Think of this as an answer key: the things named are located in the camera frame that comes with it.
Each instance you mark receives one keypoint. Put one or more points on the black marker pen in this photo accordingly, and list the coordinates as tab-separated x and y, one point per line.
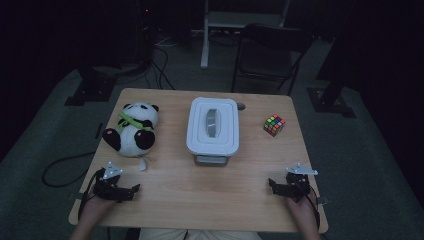
99	130

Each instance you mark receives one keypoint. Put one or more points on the black stand with flat base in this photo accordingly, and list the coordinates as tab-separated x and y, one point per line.
91	90
330	100

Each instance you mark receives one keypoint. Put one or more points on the colourful puzzle cube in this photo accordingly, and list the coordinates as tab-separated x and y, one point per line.
274	125

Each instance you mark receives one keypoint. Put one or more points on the white box lid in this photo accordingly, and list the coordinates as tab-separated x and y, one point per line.
213	126

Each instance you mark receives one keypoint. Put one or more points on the black folding chair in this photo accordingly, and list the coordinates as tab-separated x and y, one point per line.
271	56

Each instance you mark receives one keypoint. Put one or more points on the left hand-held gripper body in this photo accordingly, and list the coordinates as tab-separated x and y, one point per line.
108	190

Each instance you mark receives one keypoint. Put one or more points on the person's left hand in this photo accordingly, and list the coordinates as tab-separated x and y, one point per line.
95	211

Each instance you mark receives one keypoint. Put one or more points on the dark computer tower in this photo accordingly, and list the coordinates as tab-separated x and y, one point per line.
145	30

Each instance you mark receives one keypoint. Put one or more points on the panda plush toy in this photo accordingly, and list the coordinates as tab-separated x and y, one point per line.
135	130

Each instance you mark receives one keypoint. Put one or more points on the clear plastic storage box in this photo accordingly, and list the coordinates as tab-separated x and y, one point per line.
211	160

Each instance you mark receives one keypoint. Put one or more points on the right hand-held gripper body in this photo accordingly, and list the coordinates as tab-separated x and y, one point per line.
296	186

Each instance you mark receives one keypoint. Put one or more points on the person's right hand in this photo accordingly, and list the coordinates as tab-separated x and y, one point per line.
301	213

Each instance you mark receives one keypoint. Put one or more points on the person's beige trouser legs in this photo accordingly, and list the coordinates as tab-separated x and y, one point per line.
200	234

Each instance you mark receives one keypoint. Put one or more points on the grey tape strip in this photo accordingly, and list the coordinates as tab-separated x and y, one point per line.
75	196
322	200

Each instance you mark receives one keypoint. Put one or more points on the white metal stand frame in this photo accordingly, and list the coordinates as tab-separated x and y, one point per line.
213	23

